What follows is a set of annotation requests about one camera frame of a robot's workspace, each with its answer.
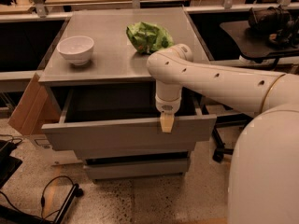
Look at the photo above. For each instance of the green chip bag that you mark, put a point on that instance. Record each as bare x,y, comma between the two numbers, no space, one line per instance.
148,38

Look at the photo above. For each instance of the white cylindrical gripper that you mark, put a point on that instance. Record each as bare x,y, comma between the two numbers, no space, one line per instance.
167,105

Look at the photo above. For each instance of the black bag on desk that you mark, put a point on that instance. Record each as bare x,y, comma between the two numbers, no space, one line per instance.
269,20

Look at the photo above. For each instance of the grey top drawer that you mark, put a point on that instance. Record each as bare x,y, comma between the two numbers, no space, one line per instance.
124,116

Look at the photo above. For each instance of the white ceramic bowl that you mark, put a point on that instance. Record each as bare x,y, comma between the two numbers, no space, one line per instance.
77,50

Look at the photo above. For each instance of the brown cardboard box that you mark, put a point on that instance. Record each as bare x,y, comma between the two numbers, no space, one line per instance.
33,111

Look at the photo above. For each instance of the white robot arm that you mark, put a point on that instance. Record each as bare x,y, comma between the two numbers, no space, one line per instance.
264,171

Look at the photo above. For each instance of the grey drawer cabinet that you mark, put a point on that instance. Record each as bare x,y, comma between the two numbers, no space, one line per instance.
115,60

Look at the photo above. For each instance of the grey drawer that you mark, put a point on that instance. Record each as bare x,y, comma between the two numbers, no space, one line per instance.
124,116
84,154
136,169

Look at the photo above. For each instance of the grey middle drawer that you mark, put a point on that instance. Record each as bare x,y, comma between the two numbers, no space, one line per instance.
84,154

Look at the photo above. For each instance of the black equipment left edge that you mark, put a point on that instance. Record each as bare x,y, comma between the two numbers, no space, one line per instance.
8,164

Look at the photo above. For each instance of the grey bottom drawer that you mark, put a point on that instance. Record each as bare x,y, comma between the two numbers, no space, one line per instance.
136,169

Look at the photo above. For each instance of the black office chair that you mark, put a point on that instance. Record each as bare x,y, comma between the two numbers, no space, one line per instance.
229,124

